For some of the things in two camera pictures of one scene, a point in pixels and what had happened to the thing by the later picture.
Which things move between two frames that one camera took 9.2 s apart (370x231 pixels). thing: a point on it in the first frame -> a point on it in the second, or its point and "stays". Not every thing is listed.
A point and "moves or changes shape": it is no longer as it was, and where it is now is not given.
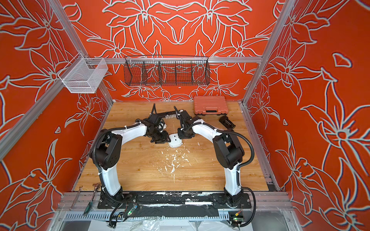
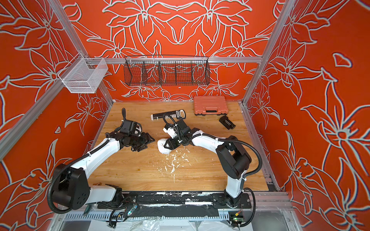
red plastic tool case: [210, 105] stays
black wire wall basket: [165, 70] stays
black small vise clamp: [227, 122] stays
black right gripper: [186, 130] -> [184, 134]
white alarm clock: [175, 141] moves or changes shape
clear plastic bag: [148, 224] stays
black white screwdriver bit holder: [168, 115] stays
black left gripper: [164, 139] -> [146, 139]
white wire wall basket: [84, 75] stays
